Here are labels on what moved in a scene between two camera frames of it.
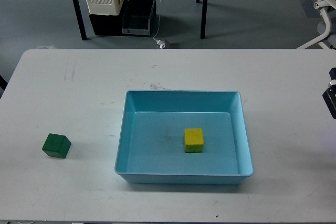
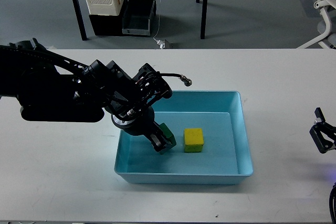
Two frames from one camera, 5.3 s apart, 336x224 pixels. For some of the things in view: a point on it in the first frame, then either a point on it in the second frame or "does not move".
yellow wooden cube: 193,139 does not move
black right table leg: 205,4 does not move
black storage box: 110,25 does not move
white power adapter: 161,43 does not move
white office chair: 326,27 does not move
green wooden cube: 56,145 -> 169,136
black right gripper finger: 332,73 -> 319,114
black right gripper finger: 329,97 -> 323,145
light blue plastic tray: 183,137 does not move
